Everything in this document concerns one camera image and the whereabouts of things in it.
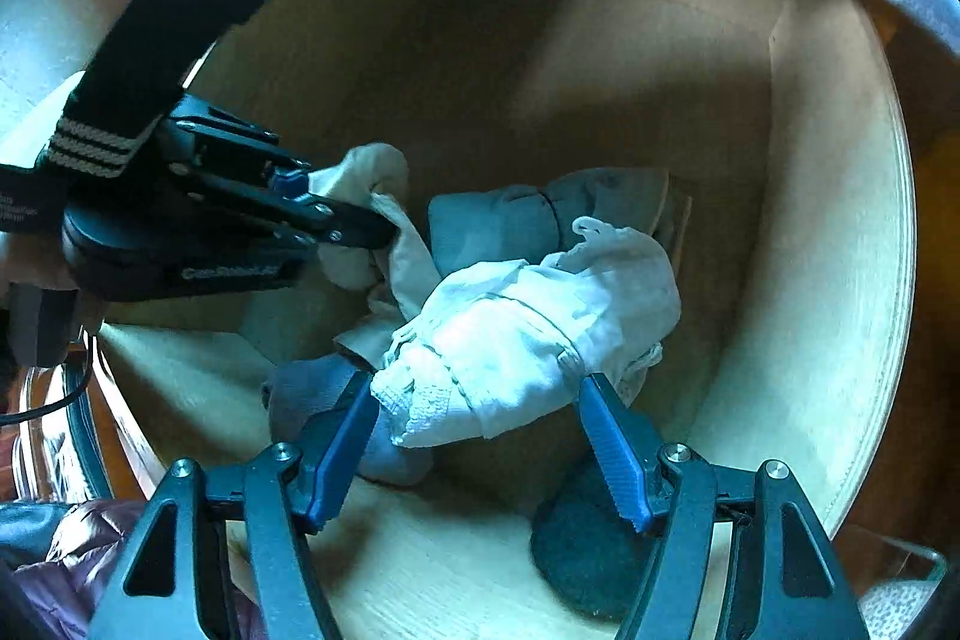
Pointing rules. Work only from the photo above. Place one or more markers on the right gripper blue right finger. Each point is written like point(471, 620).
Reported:
point(783, 579)

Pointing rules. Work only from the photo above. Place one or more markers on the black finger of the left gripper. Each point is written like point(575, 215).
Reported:
point(330, 221)

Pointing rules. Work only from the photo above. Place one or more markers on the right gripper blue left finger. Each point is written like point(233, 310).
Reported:
point(172, 579)

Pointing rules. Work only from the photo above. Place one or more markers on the beige stocking bundle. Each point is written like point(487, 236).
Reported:
point(381, 253)

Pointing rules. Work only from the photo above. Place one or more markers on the light blue knit sock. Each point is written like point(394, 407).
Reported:
point(295, 391)

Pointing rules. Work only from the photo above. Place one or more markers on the grey cloth bundle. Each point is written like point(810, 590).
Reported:
point(523, 222)

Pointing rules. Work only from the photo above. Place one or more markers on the white lace cloth bundle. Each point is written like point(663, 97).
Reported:
point(501, 344)

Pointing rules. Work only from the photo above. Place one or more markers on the dark teal sock ball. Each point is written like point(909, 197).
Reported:
point(592, 558)

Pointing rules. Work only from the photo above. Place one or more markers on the wooden drawer box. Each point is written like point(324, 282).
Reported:
point(779, 117)

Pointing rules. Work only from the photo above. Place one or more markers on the purple puffy jacket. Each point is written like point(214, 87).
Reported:
point(57, 559)

